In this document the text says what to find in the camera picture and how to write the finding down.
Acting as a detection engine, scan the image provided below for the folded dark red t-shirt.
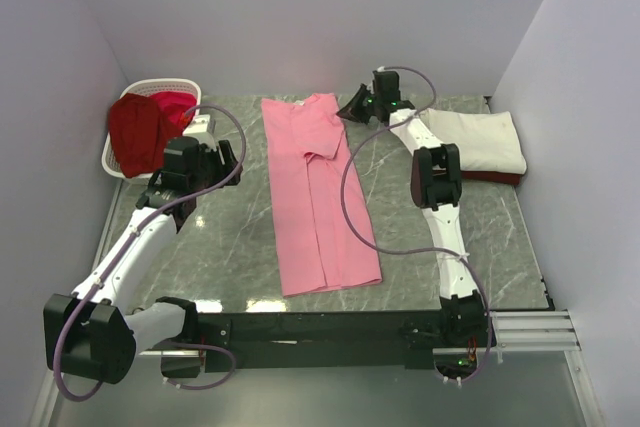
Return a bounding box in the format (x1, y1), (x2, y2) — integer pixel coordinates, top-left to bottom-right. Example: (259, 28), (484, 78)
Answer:
(461, 171), (523, 187)

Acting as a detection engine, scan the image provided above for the white perforated laundry basket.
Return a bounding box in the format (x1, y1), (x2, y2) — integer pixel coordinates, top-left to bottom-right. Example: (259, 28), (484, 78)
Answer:
(101, 78), (202, 185)

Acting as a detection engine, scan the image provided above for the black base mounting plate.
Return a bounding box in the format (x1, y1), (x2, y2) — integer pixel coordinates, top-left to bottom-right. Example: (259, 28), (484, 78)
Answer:
(139, 310), (499, 379)

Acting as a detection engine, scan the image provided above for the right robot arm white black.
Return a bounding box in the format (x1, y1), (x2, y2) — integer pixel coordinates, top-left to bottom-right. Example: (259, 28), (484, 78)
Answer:
(338, 66), (493, 342)

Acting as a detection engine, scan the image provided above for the pink t-shirt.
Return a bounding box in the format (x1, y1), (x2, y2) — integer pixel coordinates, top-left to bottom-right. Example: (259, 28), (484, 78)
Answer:
(261, 94), (382, 297)

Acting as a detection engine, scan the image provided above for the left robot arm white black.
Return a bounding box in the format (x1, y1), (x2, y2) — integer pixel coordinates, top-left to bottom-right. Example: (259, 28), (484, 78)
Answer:
(43, 136), (242, 384)

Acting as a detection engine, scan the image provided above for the crimson red t-shirt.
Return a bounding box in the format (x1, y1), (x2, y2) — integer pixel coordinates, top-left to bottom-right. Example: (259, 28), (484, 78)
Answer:
(150, 91), (197, 128)

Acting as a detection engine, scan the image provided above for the aluminium rail frame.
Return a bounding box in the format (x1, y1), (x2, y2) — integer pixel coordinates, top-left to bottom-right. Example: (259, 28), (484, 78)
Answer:
(30, 311), (602, 426)

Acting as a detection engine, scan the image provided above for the folded white t-shirt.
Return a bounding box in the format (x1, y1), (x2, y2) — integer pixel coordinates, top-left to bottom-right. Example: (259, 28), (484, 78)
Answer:
(421, 108), (527, 176)

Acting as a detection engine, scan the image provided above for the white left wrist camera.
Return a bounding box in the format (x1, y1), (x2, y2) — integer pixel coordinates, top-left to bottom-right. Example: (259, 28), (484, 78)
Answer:
(183, 114), (216, 143)

